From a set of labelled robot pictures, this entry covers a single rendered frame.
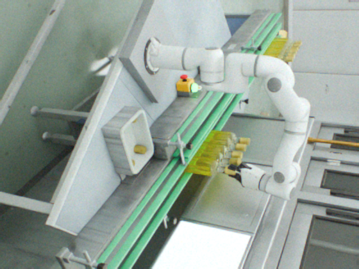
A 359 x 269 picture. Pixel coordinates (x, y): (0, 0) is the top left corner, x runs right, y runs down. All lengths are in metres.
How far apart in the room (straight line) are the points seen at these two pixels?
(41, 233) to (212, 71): 1.05
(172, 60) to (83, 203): 0.66
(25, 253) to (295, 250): 1.13
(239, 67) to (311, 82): 6.59
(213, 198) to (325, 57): 6.28
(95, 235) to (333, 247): 0.91
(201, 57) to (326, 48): 6.27
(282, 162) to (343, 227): 0.41
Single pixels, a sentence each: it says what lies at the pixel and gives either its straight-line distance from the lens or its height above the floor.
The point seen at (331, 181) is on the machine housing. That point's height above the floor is 1.55.
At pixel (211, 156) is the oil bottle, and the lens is 1.73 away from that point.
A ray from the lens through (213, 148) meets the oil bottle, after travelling 1.79.
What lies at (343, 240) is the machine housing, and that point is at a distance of 1.64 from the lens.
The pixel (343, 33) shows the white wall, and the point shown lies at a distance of 7.61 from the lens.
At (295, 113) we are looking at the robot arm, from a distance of 1.39.
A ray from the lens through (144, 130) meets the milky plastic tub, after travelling 1.62.
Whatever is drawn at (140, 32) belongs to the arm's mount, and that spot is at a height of 0.80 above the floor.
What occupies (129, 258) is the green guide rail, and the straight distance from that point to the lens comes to 1.47.
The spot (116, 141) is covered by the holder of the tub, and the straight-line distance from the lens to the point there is 1.50.
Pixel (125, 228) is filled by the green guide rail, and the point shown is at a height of 0.90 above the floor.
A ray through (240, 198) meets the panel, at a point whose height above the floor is 1.19.
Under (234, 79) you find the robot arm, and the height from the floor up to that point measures 1.18.
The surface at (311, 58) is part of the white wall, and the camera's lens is 7.85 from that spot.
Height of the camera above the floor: 1.67
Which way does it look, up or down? 22 degrees down
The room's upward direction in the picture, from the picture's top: 99 degrees clockwise
